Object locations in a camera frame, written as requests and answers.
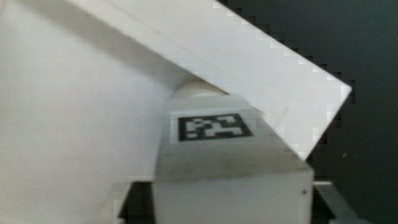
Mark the white square table top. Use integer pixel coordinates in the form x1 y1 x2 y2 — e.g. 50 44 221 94
0 0 351 224

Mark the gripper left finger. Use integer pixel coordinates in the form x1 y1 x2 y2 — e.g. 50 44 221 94
112 181 157 224

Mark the white table leg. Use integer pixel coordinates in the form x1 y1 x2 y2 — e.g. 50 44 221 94
153 81 313 224

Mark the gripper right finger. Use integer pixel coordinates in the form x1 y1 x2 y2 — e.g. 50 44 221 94
311 181 372 224

